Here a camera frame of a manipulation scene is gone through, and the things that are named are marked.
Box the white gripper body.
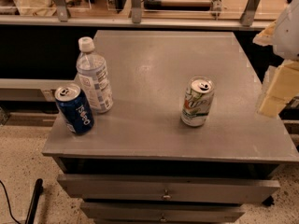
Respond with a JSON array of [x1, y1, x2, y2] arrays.
[[273, 0, 299, 60]]

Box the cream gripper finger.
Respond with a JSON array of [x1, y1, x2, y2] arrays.
[[256, 60, 299, 118], [253, 21, 277, 47]]

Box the green white 7up can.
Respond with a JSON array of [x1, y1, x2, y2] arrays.
[[181, 77, 215, 127]]

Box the blue Pepsi can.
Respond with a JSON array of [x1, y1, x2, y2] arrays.
[[54, 83, 94, 134]]

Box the grey cabinet with drawers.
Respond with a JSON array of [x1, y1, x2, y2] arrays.
[[43, 31, 298, 210]]

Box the clear plastic water bottle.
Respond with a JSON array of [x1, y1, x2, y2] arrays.
[[76, 36, 113, 114]]

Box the upper grey drawer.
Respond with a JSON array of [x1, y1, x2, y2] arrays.
[[57, 175, 279, 204]]

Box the grey drawer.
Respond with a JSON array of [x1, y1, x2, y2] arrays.
[[57, 175, 279, 204], [80, 203, 244, 224]]

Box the metal railing with brackets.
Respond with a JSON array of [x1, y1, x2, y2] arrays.
[[0, 0, 281, 30]]

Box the lower grey drawer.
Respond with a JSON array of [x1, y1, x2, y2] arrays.
[[80, 203, 244, 224]]

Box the black pole on floor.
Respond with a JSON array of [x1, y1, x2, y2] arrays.
[[25, 178, 43, 224]]

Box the black cable on floor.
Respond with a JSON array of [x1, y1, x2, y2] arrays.
[[0, 179, 22, 224]]

